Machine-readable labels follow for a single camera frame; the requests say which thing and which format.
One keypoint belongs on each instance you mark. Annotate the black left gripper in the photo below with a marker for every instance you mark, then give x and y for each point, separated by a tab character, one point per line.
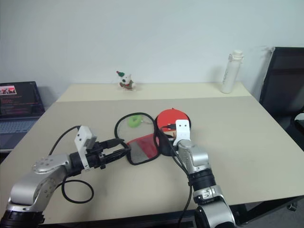
95	158

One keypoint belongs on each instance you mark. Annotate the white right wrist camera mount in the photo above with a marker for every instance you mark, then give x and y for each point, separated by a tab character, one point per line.
182	130

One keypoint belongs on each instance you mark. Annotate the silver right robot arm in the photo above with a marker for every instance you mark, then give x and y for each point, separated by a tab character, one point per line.
202	171

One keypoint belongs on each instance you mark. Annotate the open laptop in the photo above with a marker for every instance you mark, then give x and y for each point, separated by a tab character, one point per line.
17	107

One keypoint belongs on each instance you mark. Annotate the red mesh bag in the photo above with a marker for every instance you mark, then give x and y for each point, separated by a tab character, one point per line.
140	148

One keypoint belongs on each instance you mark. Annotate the black caster wheel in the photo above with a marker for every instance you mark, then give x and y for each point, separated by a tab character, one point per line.
292	206

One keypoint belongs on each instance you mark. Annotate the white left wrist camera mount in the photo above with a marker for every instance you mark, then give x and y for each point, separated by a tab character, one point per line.
82	139

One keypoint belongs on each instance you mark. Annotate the black chair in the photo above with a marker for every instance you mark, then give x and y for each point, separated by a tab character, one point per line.
282	80

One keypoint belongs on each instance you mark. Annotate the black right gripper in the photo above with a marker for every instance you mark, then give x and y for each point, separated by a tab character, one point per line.
167	148

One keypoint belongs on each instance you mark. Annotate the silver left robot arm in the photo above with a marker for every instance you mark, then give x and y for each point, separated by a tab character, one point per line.
45	171

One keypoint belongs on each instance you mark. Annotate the white water bottle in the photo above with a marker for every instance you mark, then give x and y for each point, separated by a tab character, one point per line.
228	73

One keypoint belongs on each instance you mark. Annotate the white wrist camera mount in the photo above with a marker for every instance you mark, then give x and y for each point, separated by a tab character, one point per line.
82	139
182	130

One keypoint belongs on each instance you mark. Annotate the white plush dog toy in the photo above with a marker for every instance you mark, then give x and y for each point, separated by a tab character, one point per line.
126	82

